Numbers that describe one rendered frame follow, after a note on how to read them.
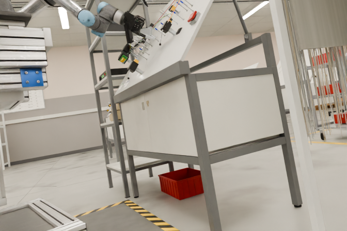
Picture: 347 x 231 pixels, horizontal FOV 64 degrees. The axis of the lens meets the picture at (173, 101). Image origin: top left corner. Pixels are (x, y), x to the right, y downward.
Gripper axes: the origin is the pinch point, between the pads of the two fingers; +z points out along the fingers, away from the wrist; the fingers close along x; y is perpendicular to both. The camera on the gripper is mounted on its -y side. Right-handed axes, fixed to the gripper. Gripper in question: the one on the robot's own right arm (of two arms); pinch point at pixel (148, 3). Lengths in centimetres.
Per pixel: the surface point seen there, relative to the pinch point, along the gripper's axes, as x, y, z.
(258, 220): -35, -29, 127
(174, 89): -19, -23, 47
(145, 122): 28, -35, 62
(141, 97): 28, -27, 47
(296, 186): -37, 1, 129
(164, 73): -18.8, -22.4, 37.2
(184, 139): -23, -35, 70
